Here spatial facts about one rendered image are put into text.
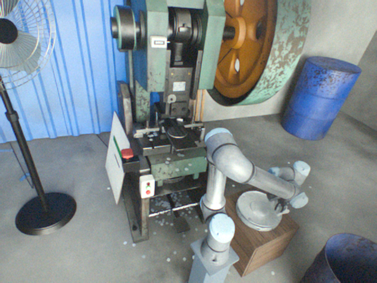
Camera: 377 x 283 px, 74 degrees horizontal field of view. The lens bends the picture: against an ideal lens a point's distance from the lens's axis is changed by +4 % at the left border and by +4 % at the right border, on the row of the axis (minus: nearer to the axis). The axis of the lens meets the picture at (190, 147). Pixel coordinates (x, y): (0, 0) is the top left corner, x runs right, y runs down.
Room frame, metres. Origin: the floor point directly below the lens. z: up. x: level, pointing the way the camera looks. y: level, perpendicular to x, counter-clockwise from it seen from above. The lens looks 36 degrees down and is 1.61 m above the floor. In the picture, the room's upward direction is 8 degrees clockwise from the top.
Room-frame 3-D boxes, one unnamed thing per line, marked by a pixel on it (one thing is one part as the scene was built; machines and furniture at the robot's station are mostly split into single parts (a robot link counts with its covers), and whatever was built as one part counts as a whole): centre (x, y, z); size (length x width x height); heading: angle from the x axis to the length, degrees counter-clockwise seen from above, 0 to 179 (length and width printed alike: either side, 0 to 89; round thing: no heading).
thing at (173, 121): (1.38, 0.15, 0.76); 0.15 x 0.09 x 0.05; 117
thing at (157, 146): (1.39, 0.15, 0.68); 0.45 x 0.30 x 0.06; 117
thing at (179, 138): (1.23, 0.07, 0.72); 0.25 x 0.14 x 0.14; 27
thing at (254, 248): (1.10, -0.51, 0.18); 0.40 x 0.38 x 0.35; 33
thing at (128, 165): (1.04, 0.33, 0.62); 0.10 x 0.06 x 0.20; 117
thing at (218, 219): (0.72, -0.20, 0.62); 0.13 x 0.12 x 0.14; 16
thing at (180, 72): (1.35, 0.13, 1.04); 0.17 x 0.15 x 0.30; 27
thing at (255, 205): (1.11, -0.52, 0.39); 0.29 x 0.29 x 0.01
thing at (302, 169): (0.95, -0.55, 0.85); 0.09 x 0.08 x 0.11; 106
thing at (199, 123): (1.46, 0.00, 0.76); 0.17 x 0.06 x 0.10; 117
